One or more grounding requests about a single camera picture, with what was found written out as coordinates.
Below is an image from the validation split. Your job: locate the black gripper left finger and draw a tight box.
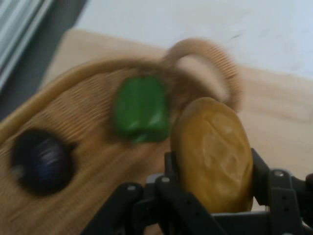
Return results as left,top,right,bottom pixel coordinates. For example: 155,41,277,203
80,151,228,235

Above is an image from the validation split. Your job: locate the silver metal wall rail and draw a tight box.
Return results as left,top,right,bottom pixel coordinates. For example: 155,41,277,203
0,0,55,92

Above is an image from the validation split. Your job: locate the purple onion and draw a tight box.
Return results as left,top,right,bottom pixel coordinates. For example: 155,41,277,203
11,129,77,196

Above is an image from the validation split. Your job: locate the yellow-brown bread roll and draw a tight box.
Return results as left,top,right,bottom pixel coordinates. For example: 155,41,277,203
170,96,254,214

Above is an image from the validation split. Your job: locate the green bell pepper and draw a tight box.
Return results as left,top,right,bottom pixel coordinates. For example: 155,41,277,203
111,76,171,144

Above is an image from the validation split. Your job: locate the woven wicker basket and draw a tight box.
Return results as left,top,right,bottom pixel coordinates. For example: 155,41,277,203
0,38,245,235

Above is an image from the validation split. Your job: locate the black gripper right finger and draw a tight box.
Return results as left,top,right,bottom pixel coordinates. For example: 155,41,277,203
250,148,313,235

